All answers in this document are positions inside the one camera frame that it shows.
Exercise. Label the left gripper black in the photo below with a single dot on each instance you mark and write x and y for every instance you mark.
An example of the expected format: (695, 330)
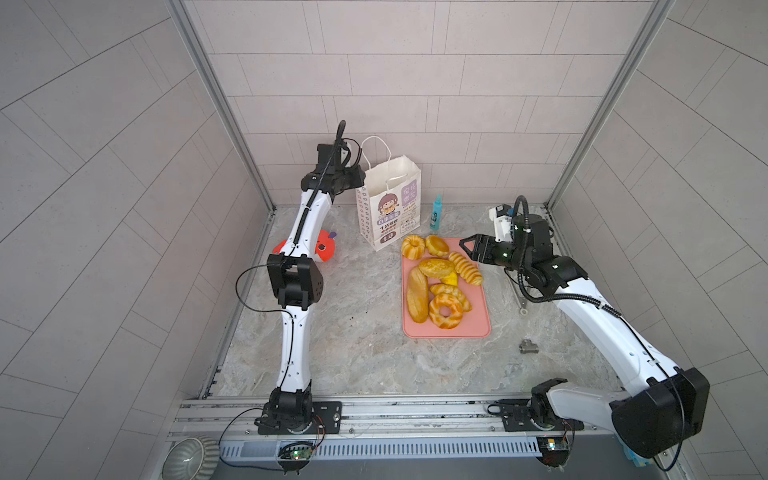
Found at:
(354, 173)

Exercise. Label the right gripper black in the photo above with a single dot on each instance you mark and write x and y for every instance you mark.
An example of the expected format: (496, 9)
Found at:
(480, 240)

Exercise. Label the white printed paper bag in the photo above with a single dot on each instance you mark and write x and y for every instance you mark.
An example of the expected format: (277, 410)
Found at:
(389, 202)

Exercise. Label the round fake bread bun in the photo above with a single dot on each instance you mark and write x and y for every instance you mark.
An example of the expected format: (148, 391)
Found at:
(437, 247)

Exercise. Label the oval glazed fake bread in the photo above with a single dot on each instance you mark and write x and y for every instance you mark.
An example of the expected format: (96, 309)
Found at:
(436, 267)

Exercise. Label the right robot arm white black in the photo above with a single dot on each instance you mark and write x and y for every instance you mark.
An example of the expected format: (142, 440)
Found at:
(659, 404)

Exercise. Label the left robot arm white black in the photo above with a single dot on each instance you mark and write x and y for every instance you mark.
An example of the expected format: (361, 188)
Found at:
(297, 284)

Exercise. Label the striped twisted fake bread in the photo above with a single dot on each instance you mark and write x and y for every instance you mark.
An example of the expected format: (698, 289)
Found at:
(466, 269)

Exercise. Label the yellow small fake pastry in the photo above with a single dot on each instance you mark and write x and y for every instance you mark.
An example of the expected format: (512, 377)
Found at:
(451, 279)

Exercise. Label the bundt shaped fake bread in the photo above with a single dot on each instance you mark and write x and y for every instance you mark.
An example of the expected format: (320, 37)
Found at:
(413, 247)

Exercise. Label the braided fake bread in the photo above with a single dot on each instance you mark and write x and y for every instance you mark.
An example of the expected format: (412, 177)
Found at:
(454, 291)

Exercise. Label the long loaf fake bread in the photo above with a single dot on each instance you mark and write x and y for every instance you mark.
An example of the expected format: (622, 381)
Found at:
(417, 295)

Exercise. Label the red shark plush toy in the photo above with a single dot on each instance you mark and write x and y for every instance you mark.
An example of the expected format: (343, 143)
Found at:
(321, 249)

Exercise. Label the pink plastic tray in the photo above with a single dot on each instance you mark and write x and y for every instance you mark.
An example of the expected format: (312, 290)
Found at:
(475, 323)

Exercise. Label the teal small bottle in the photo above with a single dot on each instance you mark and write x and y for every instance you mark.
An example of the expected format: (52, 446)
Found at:
(435, 217)

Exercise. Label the small grey metal fitting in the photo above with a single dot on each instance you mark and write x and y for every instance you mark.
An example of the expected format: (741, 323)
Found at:
(527, 346)

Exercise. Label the right circuit board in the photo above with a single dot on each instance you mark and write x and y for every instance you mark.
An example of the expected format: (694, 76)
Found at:
(555, 452)

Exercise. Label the blue owl number tag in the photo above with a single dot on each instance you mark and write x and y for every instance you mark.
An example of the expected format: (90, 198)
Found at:
(638, 461)

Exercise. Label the left green circuit board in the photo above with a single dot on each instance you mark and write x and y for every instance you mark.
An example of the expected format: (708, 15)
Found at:
(296, 451)

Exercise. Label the grey ribbed round fan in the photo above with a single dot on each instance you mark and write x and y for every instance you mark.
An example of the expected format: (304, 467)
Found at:
(194, 458)

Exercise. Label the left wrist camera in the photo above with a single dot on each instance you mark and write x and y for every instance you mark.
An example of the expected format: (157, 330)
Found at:
(332, 158)

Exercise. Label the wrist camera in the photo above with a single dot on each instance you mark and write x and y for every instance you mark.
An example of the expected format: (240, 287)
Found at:
(332, 158)
(502, 216)

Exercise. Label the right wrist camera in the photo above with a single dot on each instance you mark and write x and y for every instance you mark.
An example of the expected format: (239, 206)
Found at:
(502, 216)

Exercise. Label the ring donut fake bread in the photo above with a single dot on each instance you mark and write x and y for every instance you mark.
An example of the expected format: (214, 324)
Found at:
(446, 311)

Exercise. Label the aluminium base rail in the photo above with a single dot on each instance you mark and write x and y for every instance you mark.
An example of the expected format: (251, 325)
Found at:
(379, 428)

